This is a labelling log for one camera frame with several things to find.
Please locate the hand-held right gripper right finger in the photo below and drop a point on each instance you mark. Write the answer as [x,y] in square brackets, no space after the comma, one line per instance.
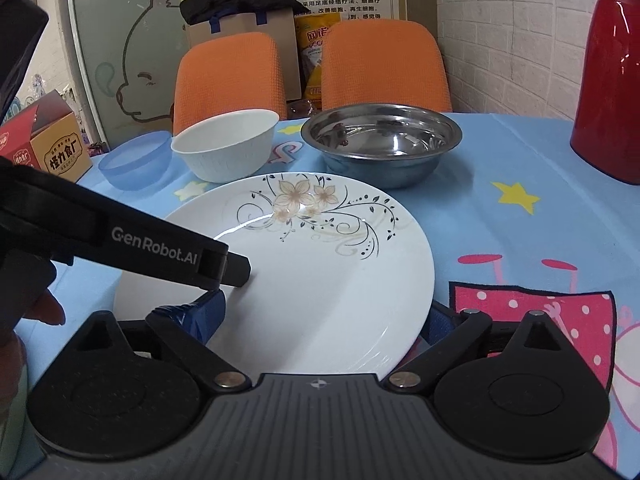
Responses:
[436,322]

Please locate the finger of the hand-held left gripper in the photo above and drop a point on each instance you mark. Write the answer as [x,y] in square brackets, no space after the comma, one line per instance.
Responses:
[237,271]

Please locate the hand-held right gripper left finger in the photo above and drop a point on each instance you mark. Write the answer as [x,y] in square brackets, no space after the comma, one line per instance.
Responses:
[209,312]

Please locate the white floral plate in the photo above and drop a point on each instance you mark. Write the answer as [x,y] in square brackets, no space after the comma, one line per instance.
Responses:
[310,285]

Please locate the person's left hand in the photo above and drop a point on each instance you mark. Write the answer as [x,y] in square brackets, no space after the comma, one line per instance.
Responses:
[47,310]

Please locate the blue plastic bowl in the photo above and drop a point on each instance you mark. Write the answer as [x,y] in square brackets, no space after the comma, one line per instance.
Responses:
[135,165]

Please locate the blue cartoon tablecloth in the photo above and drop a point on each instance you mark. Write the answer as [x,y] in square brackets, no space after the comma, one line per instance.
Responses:
[500,240]

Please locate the red cardboard box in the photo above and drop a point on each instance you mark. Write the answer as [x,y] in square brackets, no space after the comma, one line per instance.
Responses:
[55,150]

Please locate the white ceramic bowl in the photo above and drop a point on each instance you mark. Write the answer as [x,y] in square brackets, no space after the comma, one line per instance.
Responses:
[225,155]

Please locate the stainless steel bowl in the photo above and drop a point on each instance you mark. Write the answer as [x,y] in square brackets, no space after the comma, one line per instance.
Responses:
[380,160]

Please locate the glass door with cat drawing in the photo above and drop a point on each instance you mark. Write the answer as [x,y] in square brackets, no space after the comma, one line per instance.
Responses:
[130,60]

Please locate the orange chair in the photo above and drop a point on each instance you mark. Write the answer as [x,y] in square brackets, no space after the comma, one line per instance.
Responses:
[385,65]
[225,80]

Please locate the yellow snack bag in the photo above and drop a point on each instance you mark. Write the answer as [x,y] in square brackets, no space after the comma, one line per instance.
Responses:
[310,70]

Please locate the brown paper bag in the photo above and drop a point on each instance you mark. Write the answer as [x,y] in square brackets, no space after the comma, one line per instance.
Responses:
[280,30]

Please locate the black cloth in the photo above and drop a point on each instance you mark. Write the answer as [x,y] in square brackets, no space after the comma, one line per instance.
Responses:
[235,2]

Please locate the red thermos jug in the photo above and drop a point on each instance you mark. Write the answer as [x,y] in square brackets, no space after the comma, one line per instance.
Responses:
[610,85]

